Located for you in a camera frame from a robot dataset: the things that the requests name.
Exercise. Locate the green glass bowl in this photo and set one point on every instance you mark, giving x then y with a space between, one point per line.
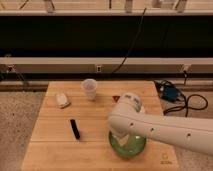
128 146

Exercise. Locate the blue power adapter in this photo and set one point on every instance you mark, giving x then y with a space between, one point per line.
169 93

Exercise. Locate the wooden board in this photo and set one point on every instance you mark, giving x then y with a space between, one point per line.
53 146

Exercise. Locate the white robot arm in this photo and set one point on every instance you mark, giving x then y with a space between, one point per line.
195 134

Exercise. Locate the white wall outlet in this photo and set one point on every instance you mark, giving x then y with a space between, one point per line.
99 69

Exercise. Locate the right wall outlet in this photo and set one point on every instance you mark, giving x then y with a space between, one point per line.
186 67

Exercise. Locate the left wall outlet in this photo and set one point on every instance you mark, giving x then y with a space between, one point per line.
10 69

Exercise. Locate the clear plastic cup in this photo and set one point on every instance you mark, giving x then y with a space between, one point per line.
89 87

